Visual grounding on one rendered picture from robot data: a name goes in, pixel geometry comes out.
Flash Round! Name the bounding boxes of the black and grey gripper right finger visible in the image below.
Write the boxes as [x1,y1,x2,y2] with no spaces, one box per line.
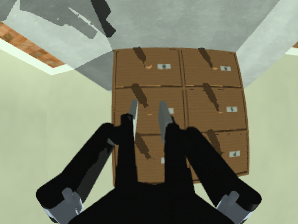
[158,101,262,224]

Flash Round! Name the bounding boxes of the brown wooden drawer front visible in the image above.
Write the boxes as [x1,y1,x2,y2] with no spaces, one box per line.
[115,90,185,136]
[181,50,241,88]
[115,49,182,89]
[134,138,165,183]
[186,90,246,133]
[189,133,247,180]

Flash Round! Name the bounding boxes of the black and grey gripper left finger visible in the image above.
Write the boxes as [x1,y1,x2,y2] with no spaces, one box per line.
[36,99,142,224]

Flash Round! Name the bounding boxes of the brown chest of drawers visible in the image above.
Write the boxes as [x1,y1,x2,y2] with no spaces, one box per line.
[111,47,250,187]

